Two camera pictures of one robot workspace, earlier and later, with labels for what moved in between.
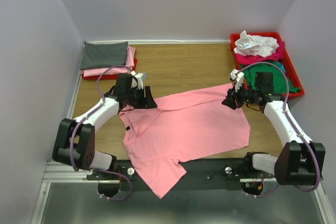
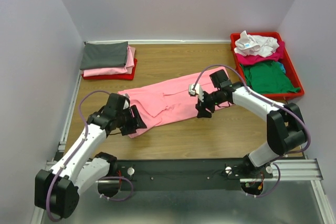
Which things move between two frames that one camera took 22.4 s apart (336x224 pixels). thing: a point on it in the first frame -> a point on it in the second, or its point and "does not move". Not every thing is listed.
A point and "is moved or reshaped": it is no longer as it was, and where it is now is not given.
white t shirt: [250, 44] does not move
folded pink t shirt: [129, 63] does not move
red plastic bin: [291, 70] does not move
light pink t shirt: [184, 125] is moved or reshaped
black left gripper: [143, 98] -> [132, 120]
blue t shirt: [282, 67] does not move
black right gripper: [234, 97] -> [203, 101]
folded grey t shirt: [102, 55] does not move
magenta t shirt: [242, 58] does not move
